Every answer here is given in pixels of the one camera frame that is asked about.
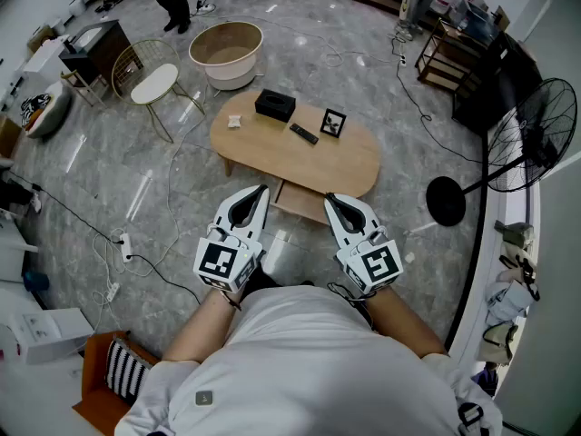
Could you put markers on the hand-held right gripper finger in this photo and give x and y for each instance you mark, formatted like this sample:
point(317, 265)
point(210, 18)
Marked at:
point(367, 218)
point(336, 230)

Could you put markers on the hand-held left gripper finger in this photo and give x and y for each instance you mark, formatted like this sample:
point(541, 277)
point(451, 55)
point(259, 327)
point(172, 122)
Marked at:
point(259, 218)
point(224, 216)

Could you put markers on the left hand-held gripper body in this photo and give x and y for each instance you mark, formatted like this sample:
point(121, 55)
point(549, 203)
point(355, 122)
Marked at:
point(218, 261)

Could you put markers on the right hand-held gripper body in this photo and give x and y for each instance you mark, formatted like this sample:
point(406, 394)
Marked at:
point(379, 264)

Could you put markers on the clear bag of cotton swabs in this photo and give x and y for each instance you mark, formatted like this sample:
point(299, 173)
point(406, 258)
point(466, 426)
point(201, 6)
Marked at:
point(234, 121)

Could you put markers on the black remote control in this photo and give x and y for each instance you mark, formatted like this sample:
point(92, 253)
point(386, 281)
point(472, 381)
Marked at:
point(304, 133)

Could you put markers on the person's left forearm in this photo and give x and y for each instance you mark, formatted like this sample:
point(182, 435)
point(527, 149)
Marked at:
point(204, 325)

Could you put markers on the person's right forearm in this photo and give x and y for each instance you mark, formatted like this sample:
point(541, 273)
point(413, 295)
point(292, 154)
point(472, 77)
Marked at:
point(399, 325)

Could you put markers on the round wooden table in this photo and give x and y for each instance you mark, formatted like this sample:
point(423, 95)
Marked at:
point(295, 161)

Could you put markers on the black wrist band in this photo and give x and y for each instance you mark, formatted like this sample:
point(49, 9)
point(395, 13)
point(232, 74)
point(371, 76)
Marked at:
point(232, 301)

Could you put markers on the person's black trousers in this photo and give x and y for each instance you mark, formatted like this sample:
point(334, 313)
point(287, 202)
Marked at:
point(258, 284)

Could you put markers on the black standing fan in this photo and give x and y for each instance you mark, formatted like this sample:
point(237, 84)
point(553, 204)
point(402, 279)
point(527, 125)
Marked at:
point(447, 200)

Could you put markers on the white power strip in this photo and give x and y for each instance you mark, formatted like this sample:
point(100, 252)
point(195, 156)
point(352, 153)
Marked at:
point(112, 291)
point(125, 247)
point(402, 61)

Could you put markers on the black leather tissue box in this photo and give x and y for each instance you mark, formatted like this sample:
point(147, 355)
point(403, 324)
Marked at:
point(274, 107)

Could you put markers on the person's white shirt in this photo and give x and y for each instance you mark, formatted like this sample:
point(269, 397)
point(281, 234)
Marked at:
point(308, 361)

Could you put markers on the pale blue bag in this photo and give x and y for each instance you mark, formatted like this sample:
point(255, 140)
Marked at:
point(508, 304)

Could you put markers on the grey-green bag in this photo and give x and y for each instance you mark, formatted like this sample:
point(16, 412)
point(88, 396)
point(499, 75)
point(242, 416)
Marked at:
point(515, 234)

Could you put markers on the olive tote bag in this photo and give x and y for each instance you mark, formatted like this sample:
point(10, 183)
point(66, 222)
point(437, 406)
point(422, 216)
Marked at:
point(497, 343)

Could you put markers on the black white striped pillow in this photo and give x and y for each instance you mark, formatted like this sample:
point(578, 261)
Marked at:
point(125, 370)

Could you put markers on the round beige glass-top table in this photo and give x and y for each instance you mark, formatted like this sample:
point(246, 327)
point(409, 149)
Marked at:
point(227, 68)

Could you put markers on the purple umbrella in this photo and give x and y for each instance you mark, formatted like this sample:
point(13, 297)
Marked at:
point(485, 379)

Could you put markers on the wooden shelf rack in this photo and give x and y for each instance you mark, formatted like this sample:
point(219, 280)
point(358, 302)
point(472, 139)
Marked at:
point(447, 57)

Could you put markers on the black cabinet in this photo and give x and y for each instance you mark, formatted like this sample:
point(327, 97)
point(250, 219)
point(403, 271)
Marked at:
point(495, 89)

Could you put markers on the blue box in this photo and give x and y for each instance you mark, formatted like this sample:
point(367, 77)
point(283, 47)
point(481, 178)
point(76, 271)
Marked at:
point(36, 281)

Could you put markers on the white flat box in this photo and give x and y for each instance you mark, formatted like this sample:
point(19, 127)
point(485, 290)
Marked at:
point(50, 334)

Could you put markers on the grey round cushion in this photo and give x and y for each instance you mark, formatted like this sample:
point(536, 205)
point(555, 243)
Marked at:
point(56, 107)

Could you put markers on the dark vanity cabinet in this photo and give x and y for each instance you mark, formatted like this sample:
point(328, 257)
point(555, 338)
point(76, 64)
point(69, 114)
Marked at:
point(102, 48)

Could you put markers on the zebra striped pillow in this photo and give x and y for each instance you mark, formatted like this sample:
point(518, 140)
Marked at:
point(32, 106)

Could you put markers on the brown cardboard box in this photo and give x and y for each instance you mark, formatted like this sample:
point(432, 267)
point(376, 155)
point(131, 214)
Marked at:
point(9, 136)

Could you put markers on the black picture frame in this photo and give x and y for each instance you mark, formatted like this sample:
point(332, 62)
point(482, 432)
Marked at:
point(332, 123)

